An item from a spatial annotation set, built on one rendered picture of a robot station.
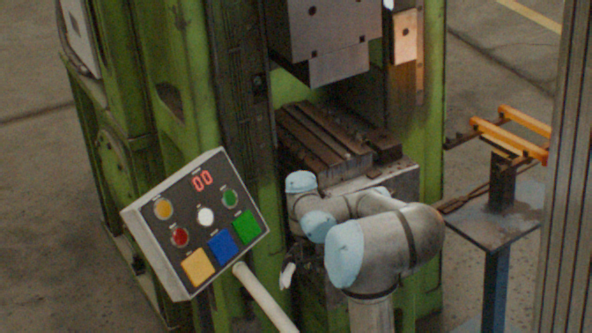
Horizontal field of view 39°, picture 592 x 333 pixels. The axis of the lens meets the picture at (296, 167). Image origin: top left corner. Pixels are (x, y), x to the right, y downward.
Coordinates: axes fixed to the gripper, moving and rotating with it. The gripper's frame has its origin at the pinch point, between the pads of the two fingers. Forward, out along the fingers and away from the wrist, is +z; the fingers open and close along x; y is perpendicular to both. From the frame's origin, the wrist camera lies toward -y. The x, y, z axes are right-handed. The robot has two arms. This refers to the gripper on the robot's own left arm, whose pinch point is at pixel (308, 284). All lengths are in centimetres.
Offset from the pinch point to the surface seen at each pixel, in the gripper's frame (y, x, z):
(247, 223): -19.7, -13.1, -8.3
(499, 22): -343, 188, 93
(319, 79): -46, 14, -36
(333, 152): -53, 18, -6
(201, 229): -12.9, -25.8, -13.7
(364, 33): -51, 29, -46
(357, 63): -50, 26, -37
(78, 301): -121, -87, 93
